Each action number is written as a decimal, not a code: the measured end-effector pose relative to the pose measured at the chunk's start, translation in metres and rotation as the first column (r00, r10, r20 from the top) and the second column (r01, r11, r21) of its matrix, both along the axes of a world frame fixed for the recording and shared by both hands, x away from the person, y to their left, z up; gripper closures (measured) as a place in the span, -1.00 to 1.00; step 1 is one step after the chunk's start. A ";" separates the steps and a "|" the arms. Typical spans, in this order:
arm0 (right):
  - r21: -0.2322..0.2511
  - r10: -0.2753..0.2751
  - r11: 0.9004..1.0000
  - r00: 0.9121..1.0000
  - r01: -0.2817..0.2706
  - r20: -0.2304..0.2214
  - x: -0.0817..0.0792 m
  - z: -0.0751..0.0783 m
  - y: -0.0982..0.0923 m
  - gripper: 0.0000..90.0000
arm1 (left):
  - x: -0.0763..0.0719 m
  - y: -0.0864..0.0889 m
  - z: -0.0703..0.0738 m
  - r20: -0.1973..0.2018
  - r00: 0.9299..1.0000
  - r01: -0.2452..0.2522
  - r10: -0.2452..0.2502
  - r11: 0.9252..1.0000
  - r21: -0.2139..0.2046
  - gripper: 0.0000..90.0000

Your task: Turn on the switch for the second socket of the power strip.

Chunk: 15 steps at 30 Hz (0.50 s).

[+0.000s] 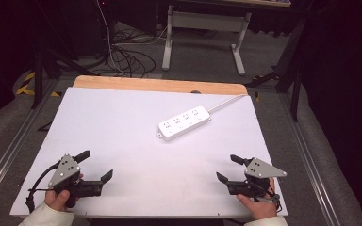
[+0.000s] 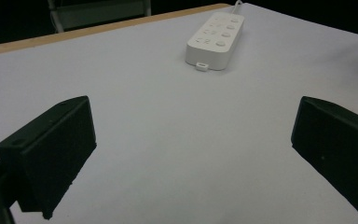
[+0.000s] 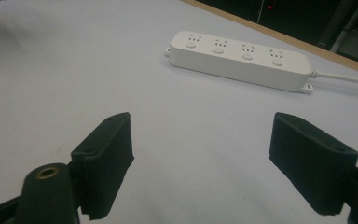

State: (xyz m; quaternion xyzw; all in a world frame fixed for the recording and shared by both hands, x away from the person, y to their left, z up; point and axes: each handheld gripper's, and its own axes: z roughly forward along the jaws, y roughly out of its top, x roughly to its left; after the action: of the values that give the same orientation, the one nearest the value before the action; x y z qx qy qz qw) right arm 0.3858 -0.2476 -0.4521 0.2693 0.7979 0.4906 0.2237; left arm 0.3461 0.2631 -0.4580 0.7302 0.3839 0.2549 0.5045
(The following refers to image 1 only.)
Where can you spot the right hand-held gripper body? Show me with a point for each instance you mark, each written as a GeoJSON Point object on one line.
{"type": "Point", "coordinates": [262, 170]}

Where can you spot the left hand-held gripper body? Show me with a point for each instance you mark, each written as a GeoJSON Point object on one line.
{"type": "Point", "coordinates": [64, 171]}

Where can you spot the white power strip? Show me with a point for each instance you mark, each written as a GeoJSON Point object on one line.
{"type": "Point", "coordinates": [184, 123]}

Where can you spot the person's left hand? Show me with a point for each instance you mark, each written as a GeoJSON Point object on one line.
{"type": "Point", "coordinates": [56, 200]}

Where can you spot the person's right hand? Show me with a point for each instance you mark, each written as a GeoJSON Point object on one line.
{"type": "Point", "coordinates": [259, 207]}

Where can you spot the white board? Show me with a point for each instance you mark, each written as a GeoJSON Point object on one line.
{"type": "Point", "coordinates": [122, 141]}

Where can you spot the black metal stand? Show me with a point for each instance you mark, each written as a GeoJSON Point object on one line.
{"type": "Point", "coordinates": [295, 94]}
{"type": "Point", "coordinates": [38, 78]}

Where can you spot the yellow and black floor tape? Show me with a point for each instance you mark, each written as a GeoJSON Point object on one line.
{"type": "Point", "coordinates": [28, 92]}

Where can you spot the wooden table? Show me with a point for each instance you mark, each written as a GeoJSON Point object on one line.
{"type": "Point", "coordinates": [154, 84]}

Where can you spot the black curtain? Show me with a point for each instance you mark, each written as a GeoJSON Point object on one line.
{"type": "Point", "coordinates": [0, 47]}
{"type": "Point", "coordinates": [352, 94]}

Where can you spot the black equipment case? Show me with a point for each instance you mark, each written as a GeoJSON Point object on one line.
{"type": "Point", "coordinates": [88, 31]}

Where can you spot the grey metal stand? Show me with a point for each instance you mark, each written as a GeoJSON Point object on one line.
{"type": "Point", "coordinates": [207, 20]}

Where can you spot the aluminium floor rail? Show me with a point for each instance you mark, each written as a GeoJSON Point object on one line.
{"type": "Point", "coordinates": [11, 147]}
{"type": "Point", "coordinates": [315, 175]}

